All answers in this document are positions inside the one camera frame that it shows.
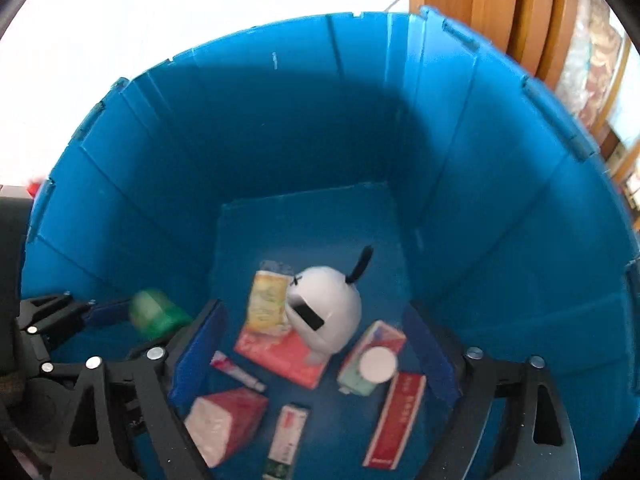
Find green round container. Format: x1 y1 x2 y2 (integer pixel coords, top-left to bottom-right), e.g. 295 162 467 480
129 289 193 339

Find white box red green ends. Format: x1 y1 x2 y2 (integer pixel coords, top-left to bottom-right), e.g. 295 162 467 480
262 404 310 480

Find pink tissue pack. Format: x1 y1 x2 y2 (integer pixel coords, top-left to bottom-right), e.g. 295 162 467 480
234 322 331 390

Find blue plastic bin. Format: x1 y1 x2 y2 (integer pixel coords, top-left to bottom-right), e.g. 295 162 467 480
20 5 640 480

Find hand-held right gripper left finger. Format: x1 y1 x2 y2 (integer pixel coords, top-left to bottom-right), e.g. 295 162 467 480
50 299 228 480

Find white round toy black ear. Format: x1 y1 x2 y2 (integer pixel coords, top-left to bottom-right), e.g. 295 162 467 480
286 246 375 366

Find pink white tube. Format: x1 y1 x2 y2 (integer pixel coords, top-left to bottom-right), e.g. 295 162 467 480
210 351 267 392

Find long red box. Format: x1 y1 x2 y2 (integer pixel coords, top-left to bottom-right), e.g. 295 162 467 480
362 372 427 470

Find yellow snack packet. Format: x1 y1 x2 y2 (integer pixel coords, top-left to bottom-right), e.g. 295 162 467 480
246 260 296 333

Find glass sliding door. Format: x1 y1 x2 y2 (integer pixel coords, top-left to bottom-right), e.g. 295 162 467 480
595 35 640 211

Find wooden door frame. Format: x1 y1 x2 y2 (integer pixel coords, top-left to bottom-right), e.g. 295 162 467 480
407 0 571 91

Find white green pink box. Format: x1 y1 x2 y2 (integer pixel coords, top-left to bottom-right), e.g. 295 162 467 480
336 320 407 396

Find white round jar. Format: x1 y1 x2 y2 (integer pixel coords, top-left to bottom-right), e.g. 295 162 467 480
361 346 398 383

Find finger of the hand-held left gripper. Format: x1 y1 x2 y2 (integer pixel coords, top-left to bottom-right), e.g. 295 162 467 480
40 344 151 378
17 291 133 348

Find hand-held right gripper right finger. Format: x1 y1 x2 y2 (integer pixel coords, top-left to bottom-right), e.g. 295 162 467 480
402 301 583 480

